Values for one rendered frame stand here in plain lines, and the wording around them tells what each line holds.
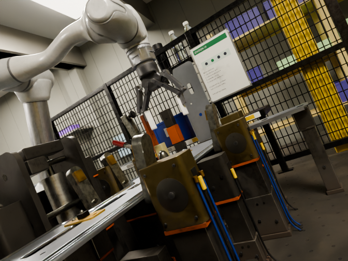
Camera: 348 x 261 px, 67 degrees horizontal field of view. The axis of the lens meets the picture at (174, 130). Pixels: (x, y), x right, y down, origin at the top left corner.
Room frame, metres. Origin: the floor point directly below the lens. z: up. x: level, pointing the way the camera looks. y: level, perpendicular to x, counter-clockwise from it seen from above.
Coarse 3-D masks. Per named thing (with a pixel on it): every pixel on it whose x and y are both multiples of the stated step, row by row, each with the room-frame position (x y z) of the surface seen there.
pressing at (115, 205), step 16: (208, 144) 0.88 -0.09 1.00; (128, 192) 0.59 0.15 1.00; (96, 208) 0.56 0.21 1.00; (112, 208) 0.48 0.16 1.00; (128, 208) 0.47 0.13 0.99; (64, 224) 0.53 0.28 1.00; (80, 224) 0.46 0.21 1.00; (96, 224) 0.41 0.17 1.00; (32, 240) 0.48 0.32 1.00; (48, 240) 0.44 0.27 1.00; (64, 240) 0.39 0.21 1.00; (80, 240) 0.37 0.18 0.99; (16, 256) 0.42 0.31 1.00; (32, 256) 0.37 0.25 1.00; (48, 256) 0.34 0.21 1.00; (64, 256) 0.34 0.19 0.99
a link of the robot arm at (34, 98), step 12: (48, 72) 1.21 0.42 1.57; (36, 84) 1.13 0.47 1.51; (48, 84) 1.19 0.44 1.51; (24, 96) 1.13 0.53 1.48; (36, 96) 1.14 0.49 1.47; (48, 96) 1.19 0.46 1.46; (24, 108) 1.17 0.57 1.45; (36, 108) 1.16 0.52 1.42; (48, 108) 1.21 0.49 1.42; (36, 120) 1.16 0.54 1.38; (48, 120) 1.20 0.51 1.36; (36, 132) 1.17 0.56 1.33; (48, 132) 1.19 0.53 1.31; (36, 144) 1.18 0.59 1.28
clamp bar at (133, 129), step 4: (132, 112) 0.96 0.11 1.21; (124, 116) 0.96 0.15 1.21; (128, 116) 0.97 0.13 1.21; (132, 116) 0.95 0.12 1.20; (124, 120) 0.96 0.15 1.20; (128, 120) 0.98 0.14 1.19; (132, 120) 0.98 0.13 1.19; (124, 124) 0.97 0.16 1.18; (128, 124) 0.96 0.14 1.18; (132, 124) 0.99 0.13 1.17; (128, 128) 0.96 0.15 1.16; (132, 128) 0.96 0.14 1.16; (136, 128) 0.98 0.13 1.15; (132, 132) 0.96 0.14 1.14; (136, 132) 0.98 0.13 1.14; (140, 132) 0.99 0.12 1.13; (132, 136) 0.96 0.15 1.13
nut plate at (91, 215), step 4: (84, 212) 0.49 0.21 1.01; (88, 212) 0.49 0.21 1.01; (92, 212) 0.51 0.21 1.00; (96, 212) 0.49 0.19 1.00; (100, 212) 0.48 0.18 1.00; (80, 216) 0.49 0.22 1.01; (84, 216) 0.49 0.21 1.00; (88, 216) 0.48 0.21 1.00; (92, 216) 0.46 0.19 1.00; (76, 220) 0.50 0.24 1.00; (80, 220) 0.48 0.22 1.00; (84, 220) 0.47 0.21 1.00; (88, 220) 0.46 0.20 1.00; (68, 224) 0.49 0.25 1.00; (72, 224) 0.48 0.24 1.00
